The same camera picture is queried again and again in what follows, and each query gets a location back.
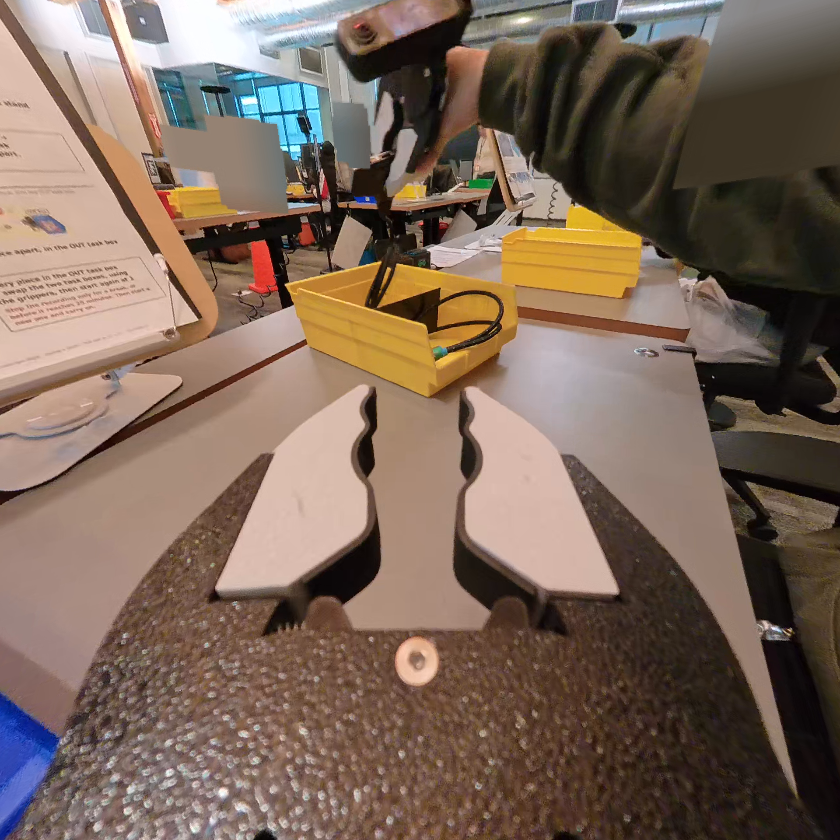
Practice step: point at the blue plastic bin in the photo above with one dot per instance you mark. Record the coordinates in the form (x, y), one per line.
(23, 741)

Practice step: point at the clear plastic bag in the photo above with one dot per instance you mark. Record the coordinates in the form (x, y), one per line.
(728, 321)

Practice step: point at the black floor lamp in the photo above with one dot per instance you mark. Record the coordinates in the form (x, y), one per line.
(214, 90)

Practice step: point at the red plastic bin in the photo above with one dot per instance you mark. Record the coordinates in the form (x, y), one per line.
(164, 203)

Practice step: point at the grey desk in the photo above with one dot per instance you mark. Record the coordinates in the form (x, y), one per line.
(590, 426)

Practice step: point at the stacked yellow bins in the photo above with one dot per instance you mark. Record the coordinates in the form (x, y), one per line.
(571, 269)

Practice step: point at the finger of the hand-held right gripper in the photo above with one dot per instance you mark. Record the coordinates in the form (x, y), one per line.
(387, 124)
(405, 161)

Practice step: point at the instruction sheet on stand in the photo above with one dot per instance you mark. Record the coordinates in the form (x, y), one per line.
(65, 229)

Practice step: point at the orange traffic cone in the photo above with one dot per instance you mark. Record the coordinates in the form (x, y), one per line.
(262, 272)

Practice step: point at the black office chair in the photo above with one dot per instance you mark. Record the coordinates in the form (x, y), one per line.
(774, 394)

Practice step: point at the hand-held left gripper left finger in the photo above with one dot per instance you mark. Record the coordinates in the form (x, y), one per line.
(302, 512)

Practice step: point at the person's right hand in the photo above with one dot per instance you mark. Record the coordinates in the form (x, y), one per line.
(463, 98)

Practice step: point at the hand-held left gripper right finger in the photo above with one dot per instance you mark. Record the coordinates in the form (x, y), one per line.
(531, 518)

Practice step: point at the wooden standing desk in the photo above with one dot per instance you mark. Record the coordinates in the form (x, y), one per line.
(249, 216)

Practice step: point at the yellow plastic bin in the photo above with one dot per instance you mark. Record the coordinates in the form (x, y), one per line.
(367, 348)
(200, 202)

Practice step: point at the person's right forearm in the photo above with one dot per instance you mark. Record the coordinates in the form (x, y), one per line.
(590, 131)

